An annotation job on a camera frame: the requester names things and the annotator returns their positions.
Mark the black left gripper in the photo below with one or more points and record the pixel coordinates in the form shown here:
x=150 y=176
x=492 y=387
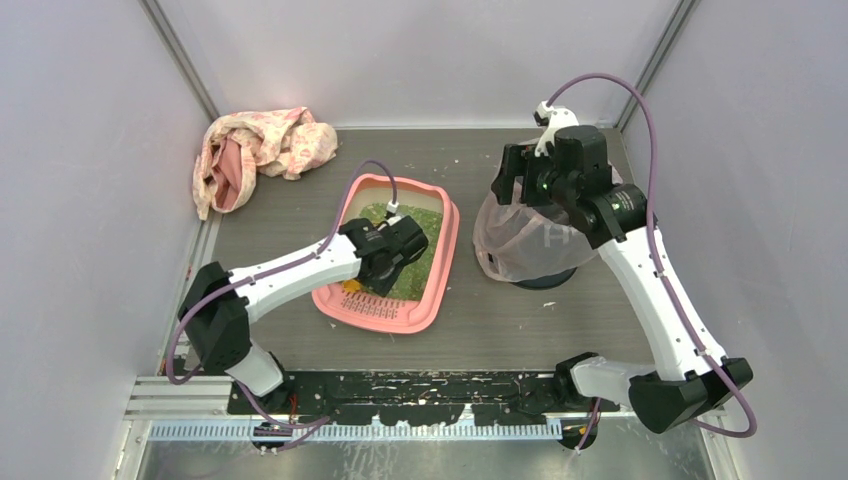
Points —
x=389 y=277

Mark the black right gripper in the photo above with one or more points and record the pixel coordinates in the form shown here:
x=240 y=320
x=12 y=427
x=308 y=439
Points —
x=515 y=169

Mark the pink litter box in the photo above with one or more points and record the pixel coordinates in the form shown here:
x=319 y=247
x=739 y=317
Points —
x=394 y=316

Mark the pink plastic trash bag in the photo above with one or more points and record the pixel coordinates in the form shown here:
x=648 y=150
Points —
x=515 y=242

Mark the dark round trash bin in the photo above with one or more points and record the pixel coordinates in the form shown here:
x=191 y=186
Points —
x=548 y=281

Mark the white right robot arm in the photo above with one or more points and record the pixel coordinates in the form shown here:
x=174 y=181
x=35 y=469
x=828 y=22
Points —
x=691 y=373

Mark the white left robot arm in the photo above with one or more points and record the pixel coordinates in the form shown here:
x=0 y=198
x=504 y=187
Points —
x=221 y=306

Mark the green cat litter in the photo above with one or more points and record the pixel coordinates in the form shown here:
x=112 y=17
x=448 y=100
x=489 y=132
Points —
x=412 y=281

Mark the orange litter scoop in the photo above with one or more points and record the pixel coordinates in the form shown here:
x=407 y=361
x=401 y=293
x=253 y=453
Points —
x=351 y=286

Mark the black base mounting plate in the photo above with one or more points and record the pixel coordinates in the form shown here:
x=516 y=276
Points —
x=426 y=398

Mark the pink floral cloth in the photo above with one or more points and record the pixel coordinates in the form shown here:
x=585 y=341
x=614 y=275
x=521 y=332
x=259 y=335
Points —
x=238 y=147

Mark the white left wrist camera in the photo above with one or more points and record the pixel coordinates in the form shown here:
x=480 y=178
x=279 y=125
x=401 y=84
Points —
x=392 y=215

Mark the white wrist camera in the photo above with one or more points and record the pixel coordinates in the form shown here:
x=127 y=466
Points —
x=392 y=215
x=551 y=119

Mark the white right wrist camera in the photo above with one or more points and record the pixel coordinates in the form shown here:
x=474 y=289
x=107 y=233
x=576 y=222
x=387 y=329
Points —
x=551 y=119

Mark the aluminium front rail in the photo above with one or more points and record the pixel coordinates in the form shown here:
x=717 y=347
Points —
x=403 y=425

